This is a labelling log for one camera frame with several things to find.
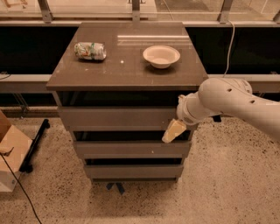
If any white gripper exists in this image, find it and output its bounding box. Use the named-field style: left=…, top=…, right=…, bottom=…
left=162, top=94, right=205, bottom=144

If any grey top drawer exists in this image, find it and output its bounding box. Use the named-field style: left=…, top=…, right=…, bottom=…
left=58, top=107, right=176, bottom=131

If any grey drawer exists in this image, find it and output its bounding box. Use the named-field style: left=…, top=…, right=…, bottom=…
left=84, top=164, right=184, bottom=179
left=73, top=141, right=191, bottom=158
left=58, top=107, right=176, bottom=131

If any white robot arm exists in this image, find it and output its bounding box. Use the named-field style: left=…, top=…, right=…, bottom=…
left=162, top=78, right=280, bottom=144

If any grey drawer cabinet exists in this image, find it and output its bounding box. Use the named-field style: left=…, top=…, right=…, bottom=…
left=46, top=23, right=207, bottom=182

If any grey middle drawer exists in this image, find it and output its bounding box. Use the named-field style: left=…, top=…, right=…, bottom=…
left=73, top=141, right=191, bottom=158

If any grey bottom drawer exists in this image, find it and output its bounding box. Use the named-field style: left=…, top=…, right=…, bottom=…
left=84, top=164, right=184, bottom=179

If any white paper bowl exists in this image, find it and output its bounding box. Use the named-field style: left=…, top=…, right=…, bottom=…
left=143, top=45, right=180, bottom=69

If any crushed drink can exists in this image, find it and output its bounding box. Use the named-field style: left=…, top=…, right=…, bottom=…
left=74, top=42, right=107, bottom=60

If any black stand leg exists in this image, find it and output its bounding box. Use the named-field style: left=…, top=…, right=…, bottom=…
left=19, top=119, right=50, bottom=173

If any cardboard box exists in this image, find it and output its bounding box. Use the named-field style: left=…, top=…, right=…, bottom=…
left=0, top=111, right=32, bottom=192

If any black bracket foot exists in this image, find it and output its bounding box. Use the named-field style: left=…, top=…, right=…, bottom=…
left=213, top=115, right=221, bottom=123

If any white cable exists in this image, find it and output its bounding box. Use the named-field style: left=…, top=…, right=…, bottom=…
left=222, top=20, right=236, bottom=78

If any black cable on floor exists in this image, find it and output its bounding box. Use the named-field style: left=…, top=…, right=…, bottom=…
left=0, top=152, right=44, bottom=224

